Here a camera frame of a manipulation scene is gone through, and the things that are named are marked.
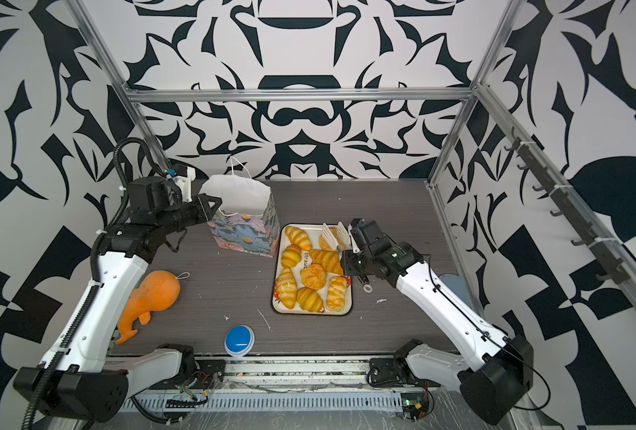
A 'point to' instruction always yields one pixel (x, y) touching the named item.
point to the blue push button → (239, 340)
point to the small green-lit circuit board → (415, 405)
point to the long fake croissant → (330, 260)
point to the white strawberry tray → (307, 276)
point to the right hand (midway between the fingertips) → (346, 260)
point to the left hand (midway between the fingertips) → (219, 195)
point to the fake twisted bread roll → (337, 290)
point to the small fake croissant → (291, 255)
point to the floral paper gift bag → (246, 219)
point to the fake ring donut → (324, 244)
